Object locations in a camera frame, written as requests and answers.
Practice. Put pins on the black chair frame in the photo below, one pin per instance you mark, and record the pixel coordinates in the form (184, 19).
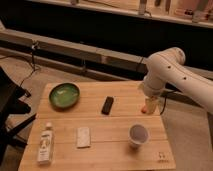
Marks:
(10, 103)

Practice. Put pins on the green round bowl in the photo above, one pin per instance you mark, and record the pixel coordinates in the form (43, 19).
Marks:
(64, 95)

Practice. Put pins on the white paper cup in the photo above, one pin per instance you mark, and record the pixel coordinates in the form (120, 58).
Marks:
(137, 135)

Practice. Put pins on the orange carrot toy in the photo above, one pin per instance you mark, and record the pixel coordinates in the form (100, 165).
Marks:
(144, 109)

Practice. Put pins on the pale yellow gripper tip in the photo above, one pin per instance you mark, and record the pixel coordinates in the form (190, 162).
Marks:
(151, 105)

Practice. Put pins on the white plastic bottle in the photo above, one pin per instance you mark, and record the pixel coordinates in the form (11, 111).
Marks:
(45, 150)

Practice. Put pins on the black eraser block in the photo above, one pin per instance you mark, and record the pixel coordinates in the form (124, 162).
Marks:
(107, 105)

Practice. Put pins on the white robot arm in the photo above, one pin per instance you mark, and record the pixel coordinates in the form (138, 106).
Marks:
(167, 66)

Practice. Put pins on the white folded cloth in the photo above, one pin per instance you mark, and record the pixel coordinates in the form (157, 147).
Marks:
(83, 137)

